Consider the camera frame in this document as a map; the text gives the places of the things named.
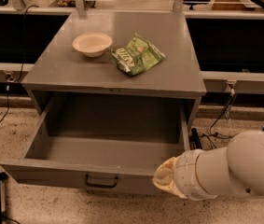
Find grey top drawer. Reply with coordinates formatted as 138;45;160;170
1;94;190;194

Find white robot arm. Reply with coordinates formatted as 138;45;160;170
152;131;264;201

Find grey metal drawer cabinet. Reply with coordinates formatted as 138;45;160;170
22;9;206;126

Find black tripod leg right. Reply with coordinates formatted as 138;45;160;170
191;128;201;149

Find green chip bag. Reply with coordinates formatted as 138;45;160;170
110;34;166;77

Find white bowl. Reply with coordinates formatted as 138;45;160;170
72;33;113;58

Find black cables right floor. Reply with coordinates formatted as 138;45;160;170
196;103;242;151

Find black cable left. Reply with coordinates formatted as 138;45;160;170
0;5;40;137

